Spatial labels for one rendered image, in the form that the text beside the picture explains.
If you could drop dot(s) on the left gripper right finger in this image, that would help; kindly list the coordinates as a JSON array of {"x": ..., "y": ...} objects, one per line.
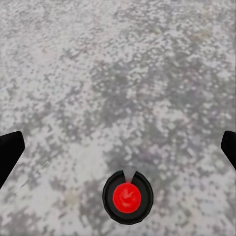
[{"x": 228, "y": 146}]

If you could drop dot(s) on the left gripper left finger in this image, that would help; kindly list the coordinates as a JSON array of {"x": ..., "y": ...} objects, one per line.
[{"x": 11, "y": 148}]

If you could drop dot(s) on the pesticide atomizer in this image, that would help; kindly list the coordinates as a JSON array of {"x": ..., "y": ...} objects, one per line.
[{"x": 128, "y": 196}]

